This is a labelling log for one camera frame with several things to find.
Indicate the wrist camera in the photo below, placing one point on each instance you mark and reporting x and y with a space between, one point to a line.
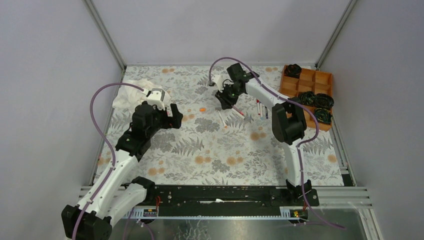
156 98
217 81

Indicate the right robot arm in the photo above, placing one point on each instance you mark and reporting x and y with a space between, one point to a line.
288 122

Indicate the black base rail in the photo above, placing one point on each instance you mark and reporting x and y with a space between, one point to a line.
225 200

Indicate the white pen blue tip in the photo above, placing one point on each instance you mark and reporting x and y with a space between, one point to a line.
263 117

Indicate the floral table mat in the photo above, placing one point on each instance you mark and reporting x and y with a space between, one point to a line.
202 151

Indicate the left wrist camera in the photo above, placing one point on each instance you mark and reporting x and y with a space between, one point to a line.
156 98

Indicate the white crumpled cloth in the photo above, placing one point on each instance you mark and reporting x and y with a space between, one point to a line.
129 97

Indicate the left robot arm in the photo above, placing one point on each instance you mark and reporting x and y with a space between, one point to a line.
95 215

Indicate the purple pen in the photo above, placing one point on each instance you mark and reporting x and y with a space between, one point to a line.
266 113

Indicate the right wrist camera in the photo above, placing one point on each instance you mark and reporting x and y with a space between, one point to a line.
217 81

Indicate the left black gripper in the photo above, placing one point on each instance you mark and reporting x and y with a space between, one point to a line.
175 121

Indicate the white pen orange tip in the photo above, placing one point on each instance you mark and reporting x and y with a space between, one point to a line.
222 119

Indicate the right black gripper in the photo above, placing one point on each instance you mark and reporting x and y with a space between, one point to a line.
226 103

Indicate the pink red pen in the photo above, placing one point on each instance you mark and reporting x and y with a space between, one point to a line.
238 112

